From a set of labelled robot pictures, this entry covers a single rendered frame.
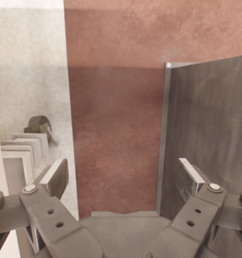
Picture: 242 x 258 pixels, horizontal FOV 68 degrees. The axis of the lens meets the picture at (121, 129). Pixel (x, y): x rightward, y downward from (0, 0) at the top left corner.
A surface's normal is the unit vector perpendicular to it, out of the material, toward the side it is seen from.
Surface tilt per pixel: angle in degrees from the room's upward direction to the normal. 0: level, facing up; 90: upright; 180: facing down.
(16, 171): 0
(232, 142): 90
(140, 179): 0
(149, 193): 0
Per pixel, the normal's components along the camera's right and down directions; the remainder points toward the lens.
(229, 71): -1.00, 0.00
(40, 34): 0.02, 0.27
